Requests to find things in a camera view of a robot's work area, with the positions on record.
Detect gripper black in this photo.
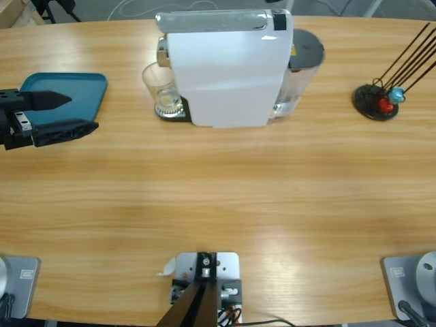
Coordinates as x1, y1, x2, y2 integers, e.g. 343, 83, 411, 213
0, 88, 100, 153

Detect clear drinking glass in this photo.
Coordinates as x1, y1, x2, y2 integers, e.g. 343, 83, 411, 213
142, 61, 183, 115

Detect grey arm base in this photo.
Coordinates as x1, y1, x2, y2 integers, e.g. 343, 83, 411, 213
380, 251, 436, 322
0, 255, 41, 320

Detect white capsule coffee machine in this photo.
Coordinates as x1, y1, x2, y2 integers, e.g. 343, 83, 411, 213
155, 8, 326, 130

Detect blue coffee capsule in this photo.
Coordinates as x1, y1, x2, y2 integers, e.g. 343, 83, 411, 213
389, 87, 406, 104

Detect teal plastic tray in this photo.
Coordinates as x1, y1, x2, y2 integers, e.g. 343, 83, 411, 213
18, 72, 108, 124

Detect black stand legs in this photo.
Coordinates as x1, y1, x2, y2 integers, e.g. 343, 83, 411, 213
32, 0, 82, 24

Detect wooden crate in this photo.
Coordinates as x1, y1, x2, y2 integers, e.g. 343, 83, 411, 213
0, 0, 45, 28

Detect white paper tag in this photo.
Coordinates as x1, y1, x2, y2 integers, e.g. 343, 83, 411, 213
156, 257, 177, 277

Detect black capsule stand with rods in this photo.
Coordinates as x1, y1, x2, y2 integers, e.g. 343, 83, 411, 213
352, 22, 436, 122

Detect black base cable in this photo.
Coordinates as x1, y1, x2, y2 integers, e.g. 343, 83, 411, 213
0, 293, 16, 321
397, 299, 432, 327

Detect white mount block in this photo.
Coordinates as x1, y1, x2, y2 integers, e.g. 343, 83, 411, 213
175, 251, 243, 324

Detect black camera post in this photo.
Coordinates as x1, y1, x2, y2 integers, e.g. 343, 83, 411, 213
156, 251, 219, 327

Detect black clamp bracket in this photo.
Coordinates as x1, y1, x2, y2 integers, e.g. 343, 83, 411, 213
170, 278, 243, 306

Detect orange wires at mount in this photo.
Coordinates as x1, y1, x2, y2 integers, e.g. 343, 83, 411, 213
217, 304, 243, 324

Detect black cable under mount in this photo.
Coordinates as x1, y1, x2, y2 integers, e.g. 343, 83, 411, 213
242, 317, 298, 327

